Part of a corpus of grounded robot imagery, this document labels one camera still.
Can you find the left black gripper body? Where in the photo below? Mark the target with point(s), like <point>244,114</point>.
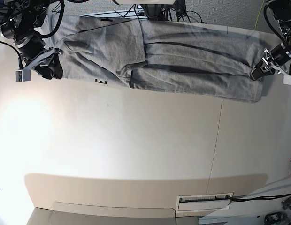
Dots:
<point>268,60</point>

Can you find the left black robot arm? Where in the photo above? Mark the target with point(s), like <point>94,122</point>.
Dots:
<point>277,14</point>

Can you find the grey central robot stand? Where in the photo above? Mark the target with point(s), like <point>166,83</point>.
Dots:
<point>155,12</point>

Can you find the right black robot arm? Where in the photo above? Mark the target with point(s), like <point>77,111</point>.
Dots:
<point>19,19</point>

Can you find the black device bottom right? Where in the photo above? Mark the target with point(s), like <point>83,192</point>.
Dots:
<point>275,218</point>

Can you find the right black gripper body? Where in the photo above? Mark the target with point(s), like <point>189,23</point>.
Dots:
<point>54,56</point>

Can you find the grey T-shirt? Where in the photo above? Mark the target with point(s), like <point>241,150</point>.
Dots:
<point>160,56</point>

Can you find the white table cable port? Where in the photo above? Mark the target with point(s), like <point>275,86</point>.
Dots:
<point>201,203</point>

